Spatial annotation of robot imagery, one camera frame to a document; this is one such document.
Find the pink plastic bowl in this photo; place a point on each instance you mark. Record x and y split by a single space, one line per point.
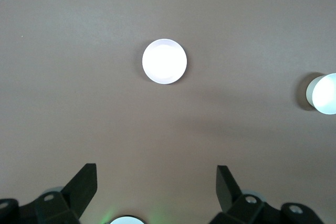
164 61

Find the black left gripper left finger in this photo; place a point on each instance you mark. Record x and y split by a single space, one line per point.
73 197

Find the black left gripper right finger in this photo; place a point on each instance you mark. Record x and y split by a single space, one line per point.
231 200

